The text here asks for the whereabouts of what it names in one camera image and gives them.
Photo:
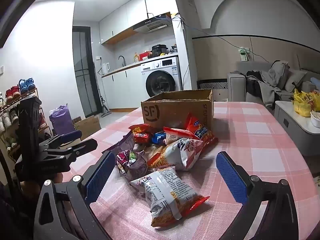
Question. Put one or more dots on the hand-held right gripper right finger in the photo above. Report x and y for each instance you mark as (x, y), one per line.
(231, 180)

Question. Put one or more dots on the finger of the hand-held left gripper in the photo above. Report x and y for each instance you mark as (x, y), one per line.
(72, 135)
(83, 145)

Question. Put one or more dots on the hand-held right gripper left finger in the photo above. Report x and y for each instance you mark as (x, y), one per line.
(100, 177)

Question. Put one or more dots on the purple snack packet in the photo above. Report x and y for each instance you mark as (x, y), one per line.
(132, 165)
(122, 143)

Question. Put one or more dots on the red triangular snack packet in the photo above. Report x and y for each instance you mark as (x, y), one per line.
(203, 132)

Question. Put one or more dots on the white pink snack packet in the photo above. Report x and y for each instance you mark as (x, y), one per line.
(180, 155)

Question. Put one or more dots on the white orange noodle snack packet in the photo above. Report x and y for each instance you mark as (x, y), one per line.
(165, 192)

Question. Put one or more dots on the blue small snack packet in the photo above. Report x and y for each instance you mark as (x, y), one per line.
(158, 137)

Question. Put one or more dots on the red white snack packet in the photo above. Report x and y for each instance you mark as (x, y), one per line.
(176, 134)

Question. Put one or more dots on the brown cardboard box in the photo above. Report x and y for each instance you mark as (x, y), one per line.
(175, 110)

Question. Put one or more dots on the small cardboard floor box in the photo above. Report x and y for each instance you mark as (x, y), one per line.
(87, 127)

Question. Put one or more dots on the purple plastic bag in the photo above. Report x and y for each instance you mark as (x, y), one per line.
(61, 120)

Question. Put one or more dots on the wooden shoe rack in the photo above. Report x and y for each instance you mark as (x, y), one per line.
(7, 140)

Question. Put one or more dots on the red shoe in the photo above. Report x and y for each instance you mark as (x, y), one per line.
(9, 93)
(16, 90)

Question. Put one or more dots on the pink checkered tablecloth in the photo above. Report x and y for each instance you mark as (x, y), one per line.
(250, 142)

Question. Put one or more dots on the stick vacuum cleaner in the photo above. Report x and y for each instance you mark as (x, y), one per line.
(103, 105)

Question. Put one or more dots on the blue shoe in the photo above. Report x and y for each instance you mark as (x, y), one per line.
(23, 86)
(31, 84)

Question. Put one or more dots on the black glass door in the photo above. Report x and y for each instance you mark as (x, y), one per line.
(85, 75)

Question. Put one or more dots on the white kitchen counter cabinet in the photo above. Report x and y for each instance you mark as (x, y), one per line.
(125, 87)

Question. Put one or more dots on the white electric kettle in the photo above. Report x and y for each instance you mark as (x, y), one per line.
(105, 68)

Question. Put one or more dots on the white coffee table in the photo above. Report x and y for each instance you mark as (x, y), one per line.
(292, 125)

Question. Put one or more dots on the curved kitchen faucet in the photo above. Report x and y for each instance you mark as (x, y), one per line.
(123, 58)

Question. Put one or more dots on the grey sofa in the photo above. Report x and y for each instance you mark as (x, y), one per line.
(236, 87)

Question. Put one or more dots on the patterned side table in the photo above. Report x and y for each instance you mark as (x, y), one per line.
(212, 85)

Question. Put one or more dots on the yellow bottle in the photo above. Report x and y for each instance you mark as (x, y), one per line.
(136, 58)

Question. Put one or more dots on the white bowl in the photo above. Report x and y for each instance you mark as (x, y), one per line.
(315, 120)

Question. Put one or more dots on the yellow plastic bag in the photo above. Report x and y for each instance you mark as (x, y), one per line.
(302, 102)

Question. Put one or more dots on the grey clothing pile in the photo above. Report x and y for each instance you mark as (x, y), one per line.
(268, 80)

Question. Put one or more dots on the red container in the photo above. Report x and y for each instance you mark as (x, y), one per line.
(145, 55)

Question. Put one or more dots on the white washing machine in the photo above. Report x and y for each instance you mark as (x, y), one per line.
(170, 66)

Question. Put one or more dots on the grey pillow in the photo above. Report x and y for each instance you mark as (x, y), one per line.
(296, 80)

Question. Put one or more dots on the black pressure cooker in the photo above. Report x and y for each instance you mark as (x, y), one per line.
(158, 51)

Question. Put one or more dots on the silver range hood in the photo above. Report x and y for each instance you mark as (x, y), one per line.
(152, 25)

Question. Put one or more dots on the white upper kitchen cabinets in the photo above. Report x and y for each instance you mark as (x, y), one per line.
(135, 7)

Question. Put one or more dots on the white wall power strip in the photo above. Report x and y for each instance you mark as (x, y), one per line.
(243, 54)

